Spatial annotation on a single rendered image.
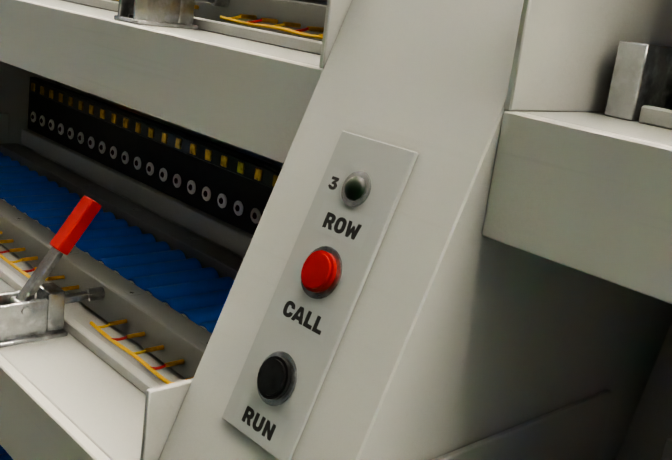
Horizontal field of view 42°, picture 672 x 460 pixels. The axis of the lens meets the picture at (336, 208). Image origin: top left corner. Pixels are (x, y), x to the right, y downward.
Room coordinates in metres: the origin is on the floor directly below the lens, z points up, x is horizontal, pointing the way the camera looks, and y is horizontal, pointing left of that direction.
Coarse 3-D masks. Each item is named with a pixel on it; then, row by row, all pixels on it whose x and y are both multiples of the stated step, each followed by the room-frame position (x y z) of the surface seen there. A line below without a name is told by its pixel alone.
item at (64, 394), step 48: (48, 144) 0.84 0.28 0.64; (144, 192) 0.71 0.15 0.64; (240, 240) 0.62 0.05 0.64; (0, 288) 0.57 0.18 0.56; (0, 384) 0.46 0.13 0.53; (48, 384) 0.45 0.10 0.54; (96, 384) 0.46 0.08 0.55; (0, 432) 0.47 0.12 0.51; (48, 432) 0.42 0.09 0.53; (96, 432) 0.41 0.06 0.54; (144, 432) 0.35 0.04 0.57
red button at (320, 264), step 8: (312, 256) 0.33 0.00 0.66; (320, 256) 0.32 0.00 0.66; (328, 256) 0.32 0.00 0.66; (304, 264) 0.33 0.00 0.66; (312, 264) 0.33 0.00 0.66; (320, 264) 0.32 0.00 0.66; (328, 264) 0.32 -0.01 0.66; (336, 264) 0.32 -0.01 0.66; (304, 272) 0.33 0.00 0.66; (312, 272) 0.32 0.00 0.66; (320, 272) 0.32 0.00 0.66; (328, 272) 0.32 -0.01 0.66; (304, 280) 0.33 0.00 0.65; (312, 280) 0.32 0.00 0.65; (320, 280) 0.32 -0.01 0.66; (328, 280) 0.32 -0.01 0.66; (312, 288) 0.32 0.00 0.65; (320, 288) 0.32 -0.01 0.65
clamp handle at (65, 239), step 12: (84, 204) 0.51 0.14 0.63; (96, 204) 0.51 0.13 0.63; (72, 216) 0.51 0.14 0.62; (84, 216) 0.50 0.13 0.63; (60, 228) 0.51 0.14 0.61; (72, 228) 0.50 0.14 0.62; (84, 228) 0.51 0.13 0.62; (60, 240) 0.50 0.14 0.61; (72, 240) 0.50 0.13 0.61; (48, 252) 0.50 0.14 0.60; (60, 252) 0.50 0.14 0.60; (48, 264) 0.50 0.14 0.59; (36, 276) 0.50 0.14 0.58; (24, 288) 0.50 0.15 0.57; (36, 288) 0.50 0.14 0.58; (24, 300) 0.49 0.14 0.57
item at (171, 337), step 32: (0, 224) 0.64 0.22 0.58; (32, 224) 0.63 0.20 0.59; (0, 256) 0.60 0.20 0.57; (32, 256) 0.60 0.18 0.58; (64, 256) 0.57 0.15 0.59; (64, 288) 0.55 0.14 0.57; (128, 288) 0.53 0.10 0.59; (128, 320) 0.51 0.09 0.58; (160, 320) 0.49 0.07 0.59; (128, 352) 0.48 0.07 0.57; (160, 352) 0.49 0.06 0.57; (192, 352) 0.46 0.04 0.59
